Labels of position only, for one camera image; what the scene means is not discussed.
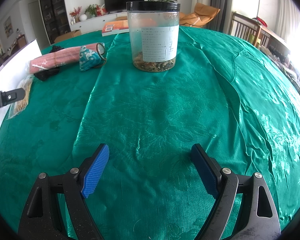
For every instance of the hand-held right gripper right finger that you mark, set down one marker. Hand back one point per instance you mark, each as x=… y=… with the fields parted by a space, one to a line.
x=205 y=172

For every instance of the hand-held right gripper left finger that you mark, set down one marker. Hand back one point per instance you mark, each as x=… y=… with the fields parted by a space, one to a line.
x=95 y=172

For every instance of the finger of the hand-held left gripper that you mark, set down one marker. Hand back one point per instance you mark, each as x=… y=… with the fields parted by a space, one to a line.
x=11 y=97

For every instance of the bag of wooden cotton swabs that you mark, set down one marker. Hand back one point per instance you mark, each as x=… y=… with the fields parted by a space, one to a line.
x=19 y=107

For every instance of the white board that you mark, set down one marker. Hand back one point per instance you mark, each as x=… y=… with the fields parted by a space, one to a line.
x=5 y=77

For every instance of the black lace cloth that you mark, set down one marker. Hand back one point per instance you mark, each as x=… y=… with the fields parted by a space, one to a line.
x=43 y=75

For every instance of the green damask tablecloth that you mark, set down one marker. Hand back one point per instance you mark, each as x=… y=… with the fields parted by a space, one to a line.
x=52 y=130

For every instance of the pink striped packet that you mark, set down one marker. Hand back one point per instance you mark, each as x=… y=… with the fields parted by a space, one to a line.
x=55 y=58

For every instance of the shiny green cloth sheet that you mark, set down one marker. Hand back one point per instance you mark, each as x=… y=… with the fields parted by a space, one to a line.
x=165 y=105

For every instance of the cardboard box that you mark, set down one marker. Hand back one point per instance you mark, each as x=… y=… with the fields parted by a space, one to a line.
x=67 y=36

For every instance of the blue patterned triangular pouch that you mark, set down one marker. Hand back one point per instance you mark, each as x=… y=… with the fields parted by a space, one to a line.
x=87 y=57

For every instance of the dark glass display cabinet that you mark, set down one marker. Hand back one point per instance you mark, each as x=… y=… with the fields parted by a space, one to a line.
x=52 y=7

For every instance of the red flower bouquet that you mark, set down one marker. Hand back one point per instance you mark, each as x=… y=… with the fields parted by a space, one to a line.
x=75 y=12

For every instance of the white round vase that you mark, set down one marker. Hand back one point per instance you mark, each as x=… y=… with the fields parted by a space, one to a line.
x=83 y=17

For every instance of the white television cabinet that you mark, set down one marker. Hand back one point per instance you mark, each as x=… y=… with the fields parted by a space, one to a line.
x=90 y=23

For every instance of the leafy potted plant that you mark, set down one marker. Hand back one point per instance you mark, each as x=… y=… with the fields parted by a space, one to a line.
x=91 y=10

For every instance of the red gift box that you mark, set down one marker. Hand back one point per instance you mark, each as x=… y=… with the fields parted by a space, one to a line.
x=101 y=11

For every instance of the orange book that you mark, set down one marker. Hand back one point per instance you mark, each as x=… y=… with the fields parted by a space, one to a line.
x=115 y=27

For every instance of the clear jar with black lid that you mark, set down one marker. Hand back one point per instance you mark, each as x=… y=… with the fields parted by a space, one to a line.
x=137 y=42

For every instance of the black television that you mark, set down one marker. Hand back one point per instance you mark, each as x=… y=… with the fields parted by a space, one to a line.
x=123 y=0

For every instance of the dark wooden chair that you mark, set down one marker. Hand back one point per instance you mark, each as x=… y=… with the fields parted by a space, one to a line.
x=245 y=27

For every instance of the orange lounge chair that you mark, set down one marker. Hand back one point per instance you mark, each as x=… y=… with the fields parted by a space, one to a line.
x=202 y=15

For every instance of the red cloth on chair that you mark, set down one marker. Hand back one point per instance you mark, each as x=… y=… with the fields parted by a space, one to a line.
x=261 y=21

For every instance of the white sheer curtain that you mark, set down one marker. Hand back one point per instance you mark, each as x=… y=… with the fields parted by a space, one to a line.
x=277 y=5

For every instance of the framed wall picture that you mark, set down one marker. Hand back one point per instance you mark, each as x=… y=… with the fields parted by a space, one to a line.
x=8 y=26

